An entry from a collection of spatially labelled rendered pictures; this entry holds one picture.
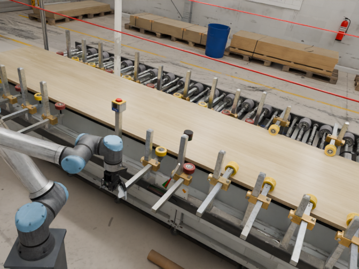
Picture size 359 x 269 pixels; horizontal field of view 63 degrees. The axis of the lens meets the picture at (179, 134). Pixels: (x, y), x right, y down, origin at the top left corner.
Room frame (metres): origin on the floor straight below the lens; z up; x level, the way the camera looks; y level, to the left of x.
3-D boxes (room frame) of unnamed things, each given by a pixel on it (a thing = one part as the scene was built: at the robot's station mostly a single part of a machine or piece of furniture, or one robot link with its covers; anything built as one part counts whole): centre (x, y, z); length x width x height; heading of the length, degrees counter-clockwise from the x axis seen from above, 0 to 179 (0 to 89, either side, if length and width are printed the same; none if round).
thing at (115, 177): (1.15, 0.31, 1.08); 0.09 x 0.08 x 0.12; 157
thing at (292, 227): (1.19, -0.71, 0.87); 0.04 x 0.04 x 0.48; 65
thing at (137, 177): (1.52, 0.20, 0.84); 0.44 x 0.03 x 0.04; 155
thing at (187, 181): (1.51, -0.06, 0.85); 0.14 x 0.06 x 0.05; 65
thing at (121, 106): (1.73, 0.43, 1.18); 0.07 x 0.07 x 0.08; 65
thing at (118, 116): (1.73, 0.43, 0.93); 0.05 x 0.05 x 0.45; 65
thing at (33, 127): (1.95, 1.10, 0.80); 0.44 x 0.03 x 0.04; 155
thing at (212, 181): (1.40, -0.28, 0.95); 0.14 x 0.06 x 0.05; 65
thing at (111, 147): (1.16, 0.31, 1.25); 0.10 x 0.09 x 0.12; 84
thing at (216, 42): (7.31, -0.57, 0.36); 0.59 x 0.57 x 0.73; 157
